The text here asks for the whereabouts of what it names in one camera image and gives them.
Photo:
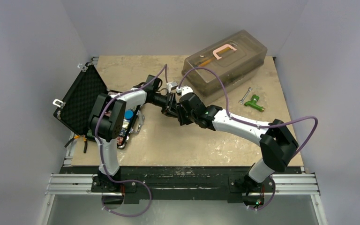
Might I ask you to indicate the clear dealer button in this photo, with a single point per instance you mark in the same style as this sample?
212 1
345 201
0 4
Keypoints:
125 124

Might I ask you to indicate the translucent brown tool box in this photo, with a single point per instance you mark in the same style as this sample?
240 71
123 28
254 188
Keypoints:
210 82

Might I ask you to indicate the red white chip row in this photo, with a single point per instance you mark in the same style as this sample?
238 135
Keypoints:
121 142

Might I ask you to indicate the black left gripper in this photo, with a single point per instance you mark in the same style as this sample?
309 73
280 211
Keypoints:
170 107

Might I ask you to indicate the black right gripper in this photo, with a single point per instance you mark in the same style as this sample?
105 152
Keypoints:
180 113

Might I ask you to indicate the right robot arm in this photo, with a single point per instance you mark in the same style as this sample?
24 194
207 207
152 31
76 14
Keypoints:
276 142

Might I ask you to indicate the green plastic faucet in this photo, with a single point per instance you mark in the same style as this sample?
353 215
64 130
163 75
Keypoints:
253 103

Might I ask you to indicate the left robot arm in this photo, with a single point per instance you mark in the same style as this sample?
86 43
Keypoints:
107 117

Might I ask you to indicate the pink tool box handle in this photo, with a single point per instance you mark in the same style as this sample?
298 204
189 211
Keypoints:
217 53

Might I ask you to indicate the silver case handle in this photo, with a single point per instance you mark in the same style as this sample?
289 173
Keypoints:
141 119

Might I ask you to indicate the black poker set case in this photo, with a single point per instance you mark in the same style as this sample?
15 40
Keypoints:
74 109

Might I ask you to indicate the blue round button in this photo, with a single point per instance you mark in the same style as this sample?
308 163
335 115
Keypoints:
128 115

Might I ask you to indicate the silver open-end wrench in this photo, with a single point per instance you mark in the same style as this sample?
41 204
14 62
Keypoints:
245 95

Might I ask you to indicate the hammer inside tool box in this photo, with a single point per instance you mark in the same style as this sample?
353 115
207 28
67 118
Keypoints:
206 61

